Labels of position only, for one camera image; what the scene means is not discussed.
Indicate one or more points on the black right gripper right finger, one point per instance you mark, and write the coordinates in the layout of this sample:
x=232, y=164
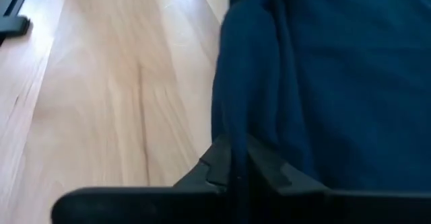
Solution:
x=336, y=208

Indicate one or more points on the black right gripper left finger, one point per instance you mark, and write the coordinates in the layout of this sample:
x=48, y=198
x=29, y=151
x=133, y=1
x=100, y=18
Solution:
x=134, y=207

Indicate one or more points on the navy blue towel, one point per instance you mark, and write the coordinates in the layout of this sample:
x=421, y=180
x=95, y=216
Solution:
x=336, y=82

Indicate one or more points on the black aluminium table frame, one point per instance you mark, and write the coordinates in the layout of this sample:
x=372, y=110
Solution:
x=13, y=25

